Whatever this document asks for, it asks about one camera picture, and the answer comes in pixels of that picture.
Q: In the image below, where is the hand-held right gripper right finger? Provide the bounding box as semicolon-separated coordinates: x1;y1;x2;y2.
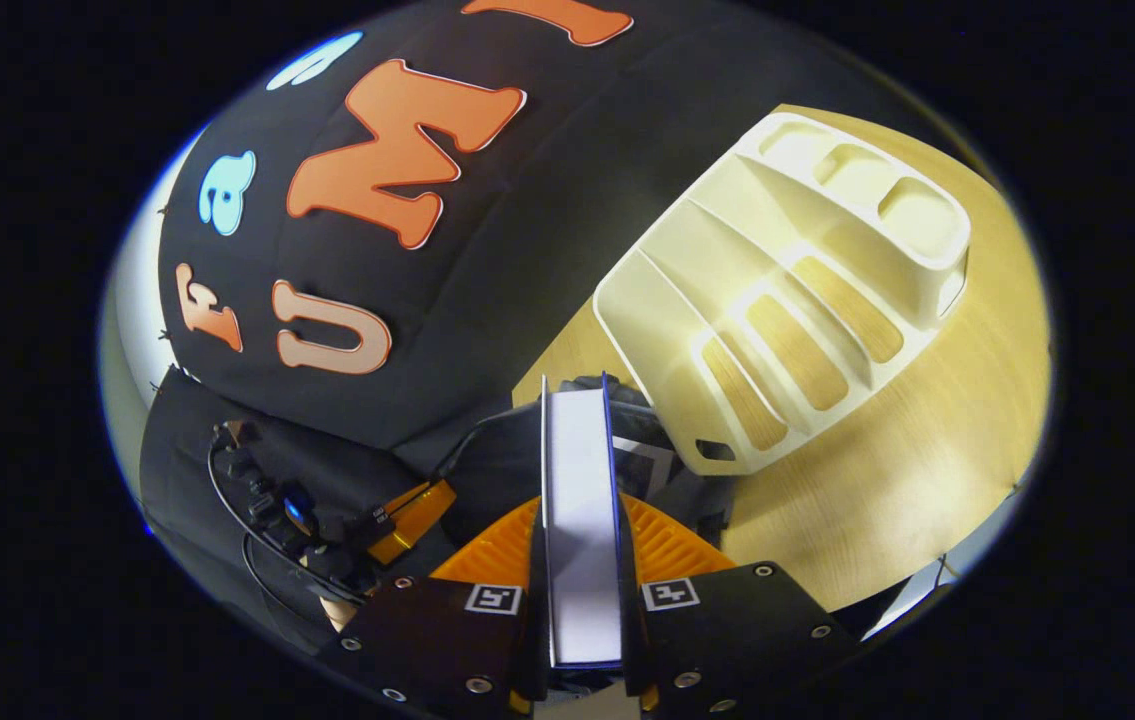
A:
617;490;858;715

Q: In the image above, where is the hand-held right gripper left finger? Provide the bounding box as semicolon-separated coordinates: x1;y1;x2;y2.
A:
322;497;550;716

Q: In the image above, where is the grey fabric schoolbag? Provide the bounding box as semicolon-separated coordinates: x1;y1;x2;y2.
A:
425;372;740;563

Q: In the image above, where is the blue cover book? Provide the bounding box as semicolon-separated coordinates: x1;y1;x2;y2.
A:
538;372;629;671

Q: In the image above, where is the white plastic bookshelf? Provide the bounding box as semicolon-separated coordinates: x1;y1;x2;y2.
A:
592;110;974;479

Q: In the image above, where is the black backdrop cloth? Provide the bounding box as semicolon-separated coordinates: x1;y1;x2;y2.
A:
137;0;928;656

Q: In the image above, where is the black cable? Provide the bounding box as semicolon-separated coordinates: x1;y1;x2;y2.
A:
205;424;370;623

